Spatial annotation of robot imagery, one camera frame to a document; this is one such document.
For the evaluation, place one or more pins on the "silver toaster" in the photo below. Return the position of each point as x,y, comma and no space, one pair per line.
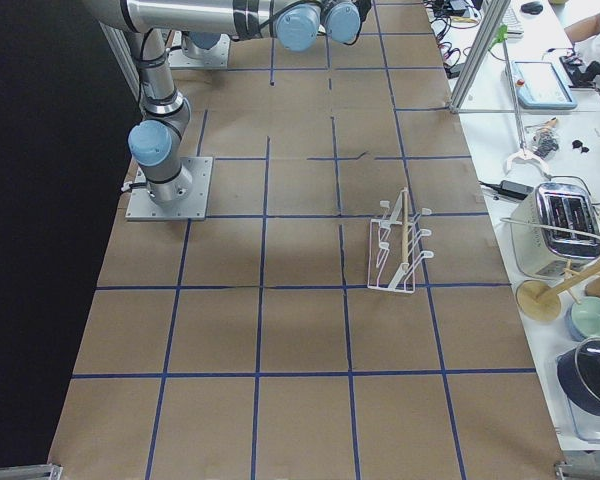
554,228

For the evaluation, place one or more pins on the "wooden dowel rod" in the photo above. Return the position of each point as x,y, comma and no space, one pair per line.
405,238

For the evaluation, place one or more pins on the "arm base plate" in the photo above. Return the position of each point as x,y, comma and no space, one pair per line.
185,197
178,61

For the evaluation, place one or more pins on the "blue teach pendant tablet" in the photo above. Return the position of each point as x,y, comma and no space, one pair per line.
540,86

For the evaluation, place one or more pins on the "long reacher grabber tool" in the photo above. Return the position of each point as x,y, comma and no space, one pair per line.
524,153

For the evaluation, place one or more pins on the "dark blue pot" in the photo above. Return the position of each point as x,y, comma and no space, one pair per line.
578,372

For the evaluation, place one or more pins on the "aluminium frame post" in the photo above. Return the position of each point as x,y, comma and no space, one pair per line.
491,32

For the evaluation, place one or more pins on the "green bowl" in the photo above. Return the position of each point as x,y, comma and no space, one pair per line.
583,319

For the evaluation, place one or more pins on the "white wire cup rack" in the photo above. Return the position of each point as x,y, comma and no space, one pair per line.
384,268

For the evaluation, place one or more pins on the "wooden mug tree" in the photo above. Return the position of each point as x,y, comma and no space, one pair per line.
541,302

